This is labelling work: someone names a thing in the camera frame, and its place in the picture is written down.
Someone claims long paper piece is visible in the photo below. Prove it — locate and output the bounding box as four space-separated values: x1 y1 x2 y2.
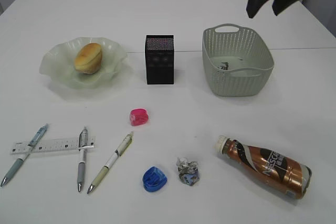
217 62 229 70

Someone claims round paper ball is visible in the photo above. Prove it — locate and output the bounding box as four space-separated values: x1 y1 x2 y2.
176 157 199 186

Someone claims bread roll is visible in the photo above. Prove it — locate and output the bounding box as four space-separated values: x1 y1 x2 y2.
74 43 102 74

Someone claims pale green plastic basket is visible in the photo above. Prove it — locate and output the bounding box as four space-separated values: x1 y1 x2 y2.
202 24 275 97

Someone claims black mesh pen holder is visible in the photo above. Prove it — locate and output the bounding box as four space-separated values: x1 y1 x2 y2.
144 35 174 84

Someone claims pale green wavy glass plate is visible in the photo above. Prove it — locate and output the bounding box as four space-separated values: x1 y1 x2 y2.
39 37 127 89

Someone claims beige click pen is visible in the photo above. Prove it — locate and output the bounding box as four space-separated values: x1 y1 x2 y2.
87 132 134 195

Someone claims grey click pen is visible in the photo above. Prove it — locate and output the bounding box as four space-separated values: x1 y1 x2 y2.
77 126 88 193

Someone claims light blue click pen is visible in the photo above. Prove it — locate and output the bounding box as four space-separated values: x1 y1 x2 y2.
1 123 49 187

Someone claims brown Nescafe coffee bottle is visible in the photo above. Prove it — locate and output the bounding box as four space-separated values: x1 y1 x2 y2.
216 135 312 199

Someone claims pink correction tape dispenser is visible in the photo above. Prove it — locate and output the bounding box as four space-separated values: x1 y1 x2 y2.
130 108 149 126

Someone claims clear plastic ruler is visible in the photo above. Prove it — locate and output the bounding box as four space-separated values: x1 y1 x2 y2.
10 136 96 155

